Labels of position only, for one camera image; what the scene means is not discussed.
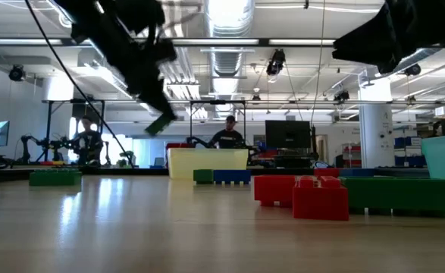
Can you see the person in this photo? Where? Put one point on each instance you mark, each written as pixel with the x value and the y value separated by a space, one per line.
pixel 88 144
pixel 227 138

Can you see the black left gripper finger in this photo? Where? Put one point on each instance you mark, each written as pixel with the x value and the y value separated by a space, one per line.
pixel 163 104
pixel 144 101

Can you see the blue storage bins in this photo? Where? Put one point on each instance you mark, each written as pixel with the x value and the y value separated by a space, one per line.
pixel 409 151

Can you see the black computer monitor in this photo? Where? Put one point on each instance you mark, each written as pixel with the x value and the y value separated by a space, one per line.
pixel 288 134

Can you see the white building column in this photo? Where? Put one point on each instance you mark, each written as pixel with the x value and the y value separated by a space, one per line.
pixel 375 129

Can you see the black aluminium table frame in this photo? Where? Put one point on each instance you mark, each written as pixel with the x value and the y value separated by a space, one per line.
pixel 112 171

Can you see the silver ceiling duct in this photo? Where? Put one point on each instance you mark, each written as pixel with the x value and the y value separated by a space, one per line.
pixel 227 22

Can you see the red toy block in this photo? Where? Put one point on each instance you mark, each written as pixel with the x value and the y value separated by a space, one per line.
pixel 326 173
pixel 273 189
pixel 320 203

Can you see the black ceiling spotlight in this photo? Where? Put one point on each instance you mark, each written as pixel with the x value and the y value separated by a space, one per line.
pixel 16 73
pixel 412 69
pixel 341 96

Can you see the black overhead camera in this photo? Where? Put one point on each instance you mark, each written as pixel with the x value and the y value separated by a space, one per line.
pixel 276 62

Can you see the black station frame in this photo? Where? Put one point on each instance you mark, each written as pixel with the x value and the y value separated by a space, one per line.
pixel 217 102
pixel 49 129

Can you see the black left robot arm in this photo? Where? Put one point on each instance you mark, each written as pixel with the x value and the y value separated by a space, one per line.
pixel 93 15

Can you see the blue toy block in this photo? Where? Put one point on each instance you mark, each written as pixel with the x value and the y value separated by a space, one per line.
pixel 356 173
pixel 231 176

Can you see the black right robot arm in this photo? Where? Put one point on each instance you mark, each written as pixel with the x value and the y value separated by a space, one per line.
pixel 396 30

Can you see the yellow plastic bin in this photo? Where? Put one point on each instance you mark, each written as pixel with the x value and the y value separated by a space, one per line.
pixel 207 163

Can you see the red parts shelf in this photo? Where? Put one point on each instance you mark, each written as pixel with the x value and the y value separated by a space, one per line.
pixel 351 155

